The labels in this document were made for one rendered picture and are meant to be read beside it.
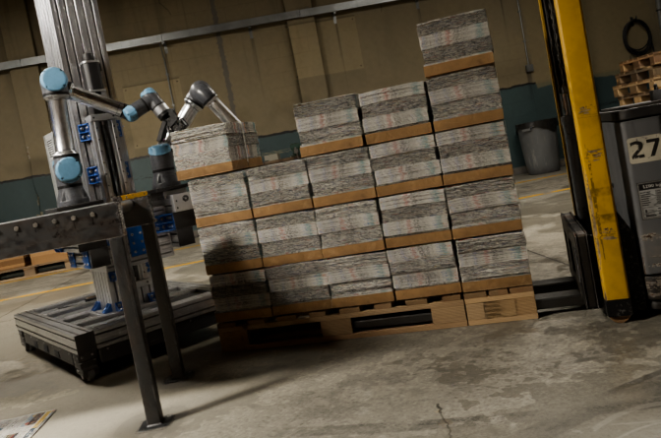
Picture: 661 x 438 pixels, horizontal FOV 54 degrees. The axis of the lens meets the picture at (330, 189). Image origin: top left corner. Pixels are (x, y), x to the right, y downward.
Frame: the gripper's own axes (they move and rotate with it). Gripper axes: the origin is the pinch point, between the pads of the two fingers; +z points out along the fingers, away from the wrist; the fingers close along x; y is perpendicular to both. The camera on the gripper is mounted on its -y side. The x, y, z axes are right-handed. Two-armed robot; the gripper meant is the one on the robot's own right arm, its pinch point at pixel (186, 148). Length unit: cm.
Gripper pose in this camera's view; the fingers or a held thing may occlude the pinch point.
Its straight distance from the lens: 330.6
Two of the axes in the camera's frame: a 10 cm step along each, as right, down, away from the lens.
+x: 2.5, -1.0, 9.6
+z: 6.3, 7.7, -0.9
